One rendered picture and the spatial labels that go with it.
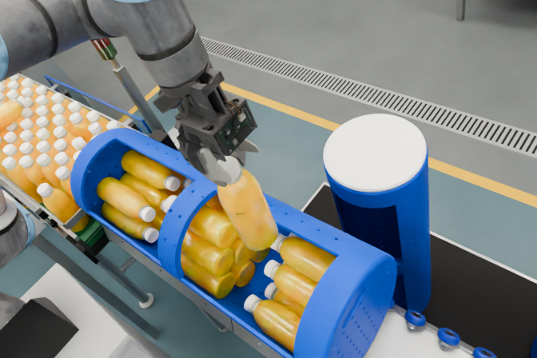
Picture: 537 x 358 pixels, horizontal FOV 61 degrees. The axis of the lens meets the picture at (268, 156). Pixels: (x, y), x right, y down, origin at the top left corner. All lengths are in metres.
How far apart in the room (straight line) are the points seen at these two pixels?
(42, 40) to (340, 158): 0.91
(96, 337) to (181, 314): 1.33
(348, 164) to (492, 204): 1.28
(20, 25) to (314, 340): 0.66
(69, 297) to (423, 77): 2.45
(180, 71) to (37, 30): 0.15
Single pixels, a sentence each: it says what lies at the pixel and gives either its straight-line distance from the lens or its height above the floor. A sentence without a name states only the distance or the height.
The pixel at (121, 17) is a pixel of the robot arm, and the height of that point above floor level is 1.79.
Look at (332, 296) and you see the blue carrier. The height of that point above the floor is 1.23.
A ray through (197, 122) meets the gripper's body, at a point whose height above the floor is 1.63.
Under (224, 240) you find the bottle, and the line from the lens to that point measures 1.05.
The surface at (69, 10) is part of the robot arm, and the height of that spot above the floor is 1.81.
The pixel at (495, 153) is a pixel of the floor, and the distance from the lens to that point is 2.63.
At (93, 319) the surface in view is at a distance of 1.13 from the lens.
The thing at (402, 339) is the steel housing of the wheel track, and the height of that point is 0.93.
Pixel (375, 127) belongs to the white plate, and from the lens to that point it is 1.33.
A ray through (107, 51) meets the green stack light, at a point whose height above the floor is 1.19.
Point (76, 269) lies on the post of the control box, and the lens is 1.88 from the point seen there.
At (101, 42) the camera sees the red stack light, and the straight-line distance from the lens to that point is 1.81.
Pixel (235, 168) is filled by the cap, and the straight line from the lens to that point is 0.70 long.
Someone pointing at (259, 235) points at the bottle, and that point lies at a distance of 0.81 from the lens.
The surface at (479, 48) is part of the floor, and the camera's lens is 3.25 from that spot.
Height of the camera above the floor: 2.00
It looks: 46 degrees down
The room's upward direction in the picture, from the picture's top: 23 degrees counter-clockwise
